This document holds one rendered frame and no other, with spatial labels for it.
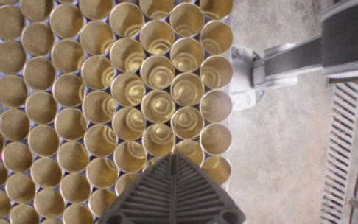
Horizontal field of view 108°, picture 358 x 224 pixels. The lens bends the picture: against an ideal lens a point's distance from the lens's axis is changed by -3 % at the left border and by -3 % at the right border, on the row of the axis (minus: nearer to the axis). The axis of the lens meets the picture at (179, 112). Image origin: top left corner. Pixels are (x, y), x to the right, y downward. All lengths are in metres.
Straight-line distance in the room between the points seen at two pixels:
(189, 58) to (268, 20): 1.63
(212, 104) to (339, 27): 0.41
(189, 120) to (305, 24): 1.96
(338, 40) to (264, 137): 1.36
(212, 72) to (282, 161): 1.77
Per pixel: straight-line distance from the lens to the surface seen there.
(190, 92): 0.36
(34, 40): 0.45
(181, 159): 0.17
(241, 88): 1.29
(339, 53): 0.60
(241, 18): 1.82
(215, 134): 0.38
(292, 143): 2.05
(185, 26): 0.41
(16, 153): 0.49
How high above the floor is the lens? 1.46
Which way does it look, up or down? 84 degrees down
